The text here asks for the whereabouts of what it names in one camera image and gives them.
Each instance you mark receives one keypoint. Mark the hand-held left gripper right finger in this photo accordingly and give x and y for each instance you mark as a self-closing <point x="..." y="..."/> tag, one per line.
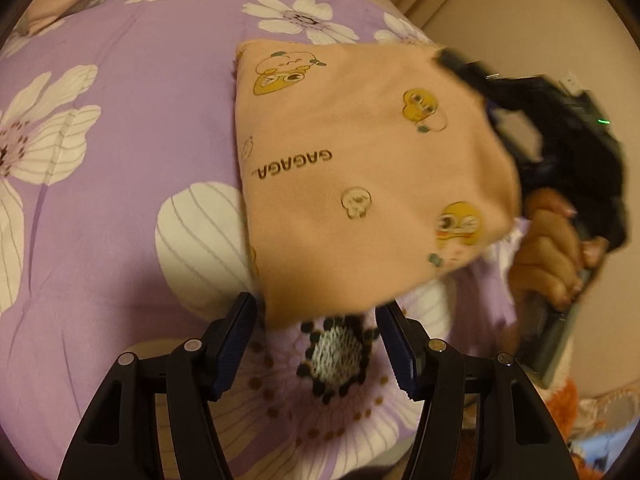
<point x="400" y="355"/>

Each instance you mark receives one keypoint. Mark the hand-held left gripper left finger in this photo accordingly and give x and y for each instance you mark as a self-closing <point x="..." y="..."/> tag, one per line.
<point x="235" y="345"/>

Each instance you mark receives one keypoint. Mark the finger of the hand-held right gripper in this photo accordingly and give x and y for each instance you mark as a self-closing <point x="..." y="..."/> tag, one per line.
<point x="457" y="66"/>

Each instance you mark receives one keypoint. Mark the orange duck-print garment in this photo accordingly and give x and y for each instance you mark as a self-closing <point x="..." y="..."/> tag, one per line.
<point x="370" y="160"/>

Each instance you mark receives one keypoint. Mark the person's right hand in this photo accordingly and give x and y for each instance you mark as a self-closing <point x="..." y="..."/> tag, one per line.
<point x="545" y="250"/>

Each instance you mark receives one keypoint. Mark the orange and white fabric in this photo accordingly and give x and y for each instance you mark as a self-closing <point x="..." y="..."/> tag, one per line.
<point x="580" y="420"/>

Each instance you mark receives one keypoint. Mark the purple floral bedsheet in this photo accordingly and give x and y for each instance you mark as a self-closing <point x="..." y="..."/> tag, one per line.
<point x="125" y="185"/>

